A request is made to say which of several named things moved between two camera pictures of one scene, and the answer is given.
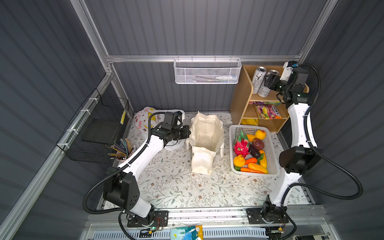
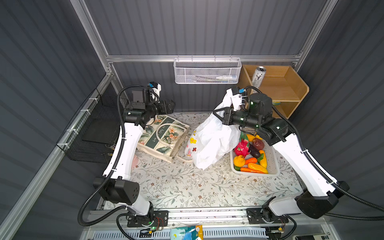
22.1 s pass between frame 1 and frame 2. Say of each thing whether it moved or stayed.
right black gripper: moved
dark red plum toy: stayed
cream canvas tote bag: moved
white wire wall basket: stayed
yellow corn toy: stayed
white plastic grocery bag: moved
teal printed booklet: stayed
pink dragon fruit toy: stayed
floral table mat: stayed
